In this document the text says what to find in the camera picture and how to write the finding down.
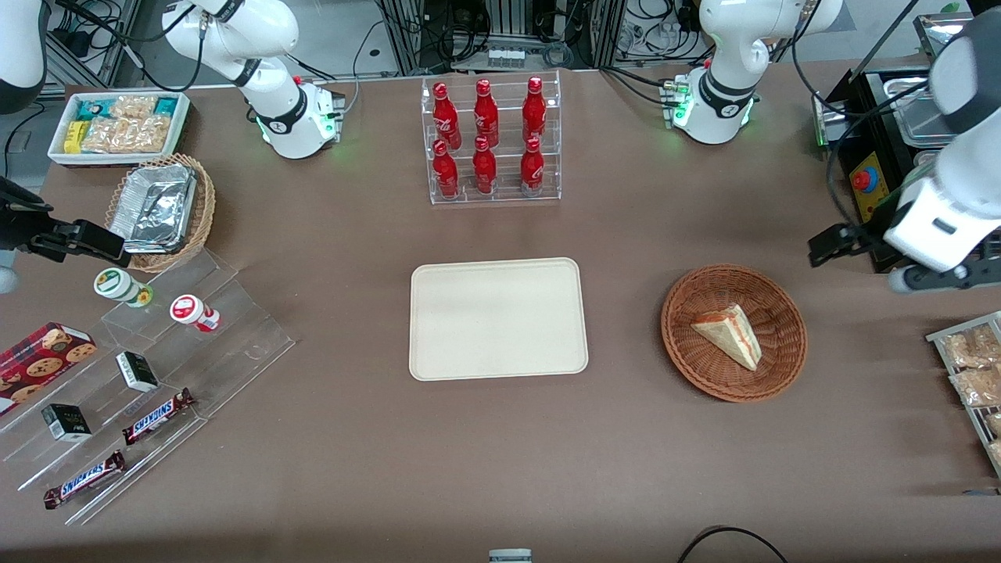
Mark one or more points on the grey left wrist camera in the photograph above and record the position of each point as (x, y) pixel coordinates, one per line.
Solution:
(938, 280)

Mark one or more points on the clear acrylic step display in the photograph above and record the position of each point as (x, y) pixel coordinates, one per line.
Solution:
(227, 352)

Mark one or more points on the teal snack packet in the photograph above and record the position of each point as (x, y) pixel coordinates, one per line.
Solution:
(166, 105)
(92, 109)

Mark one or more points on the brown wicker basket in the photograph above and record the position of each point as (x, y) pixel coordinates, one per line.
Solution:
(704, 367)

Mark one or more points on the stacked aluminium foil containers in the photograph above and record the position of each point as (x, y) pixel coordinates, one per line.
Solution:
(152, 207)

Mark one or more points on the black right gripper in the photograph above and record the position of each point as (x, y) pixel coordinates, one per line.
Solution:
(17, 227)

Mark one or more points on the clear acrylic bottle rack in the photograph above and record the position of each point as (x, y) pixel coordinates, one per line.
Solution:
(494, 199)

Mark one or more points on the red tartan cookie box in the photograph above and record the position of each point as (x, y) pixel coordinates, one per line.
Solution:
(39, 360)

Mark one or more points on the black control box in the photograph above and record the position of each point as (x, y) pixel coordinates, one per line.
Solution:
(868, 125)

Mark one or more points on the triangular sandwich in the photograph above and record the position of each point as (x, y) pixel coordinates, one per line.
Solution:
(731, 336)

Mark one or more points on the small clear peanut bag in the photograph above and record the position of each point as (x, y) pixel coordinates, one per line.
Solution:
(133, 105)

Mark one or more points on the green lid yoghurt cup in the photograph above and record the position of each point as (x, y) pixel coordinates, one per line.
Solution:
(116, 283)

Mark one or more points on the light wicker basket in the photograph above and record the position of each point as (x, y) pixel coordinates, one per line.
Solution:
(205, 207)

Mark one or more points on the white snack bin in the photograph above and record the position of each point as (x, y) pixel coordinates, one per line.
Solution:
(56, 152)

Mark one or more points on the red cola bottle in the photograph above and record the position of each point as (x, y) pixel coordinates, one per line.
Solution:
(532, 170)
(447, 117)
(446, 173)
(486, 116)
(484, 170)
(534, 111)

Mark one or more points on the large clear peanut bag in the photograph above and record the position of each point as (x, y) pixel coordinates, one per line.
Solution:
(129, 134)

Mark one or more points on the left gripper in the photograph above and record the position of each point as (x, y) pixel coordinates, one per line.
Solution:
(862, 238)

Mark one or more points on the small black box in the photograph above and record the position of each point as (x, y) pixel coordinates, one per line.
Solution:
(66, 422)
(137, 371)

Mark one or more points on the clear bag of snacks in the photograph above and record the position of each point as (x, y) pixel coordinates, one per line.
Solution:
(995, 424)
(977, 387)
(996, 452)
(974, 348)

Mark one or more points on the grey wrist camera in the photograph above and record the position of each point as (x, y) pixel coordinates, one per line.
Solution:
(6, 280)
(938, 280)

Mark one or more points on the snickers chocolate bar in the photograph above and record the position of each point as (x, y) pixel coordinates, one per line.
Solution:
(84, 479)
(156, 417)

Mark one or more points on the yellow snack packet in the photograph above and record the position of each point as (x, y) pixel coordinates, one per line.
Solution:
(74, 137)

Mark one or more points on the grey device edge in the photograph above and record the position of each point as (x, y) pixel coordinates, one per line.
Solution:
(510, 556)

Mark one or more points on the beige plastic tray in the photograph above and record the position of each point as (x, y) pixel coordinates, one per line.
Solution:
(498, 319)

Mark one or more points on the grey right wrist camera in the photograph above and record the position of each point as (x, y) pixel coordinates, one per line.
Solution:
(6, 280)

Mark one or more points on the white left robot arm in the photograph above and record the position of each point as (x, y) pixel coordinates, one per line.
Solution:
(727, 55)

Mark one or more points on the red emergency stop button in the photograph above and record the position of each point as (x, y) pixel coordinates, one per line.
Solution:
(862, 180)

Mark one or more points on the red lid yoghurt cup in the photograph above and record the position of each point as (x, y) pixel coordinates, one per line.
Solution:
(186, 309)

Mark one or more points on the steel pan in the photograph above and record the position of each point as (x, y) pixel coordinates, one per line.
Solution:
(915, 109)
(942, 31)

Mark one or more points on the silver box with green light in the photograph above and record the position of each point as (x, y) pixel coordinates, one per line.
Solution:
(830, 117)

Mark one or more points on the white power strip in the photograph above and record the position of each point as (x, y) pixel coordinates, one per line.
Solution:
(504, 57)

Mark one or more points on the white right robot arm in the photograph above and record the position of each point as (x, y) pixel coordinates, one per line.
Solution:
(274, 86)

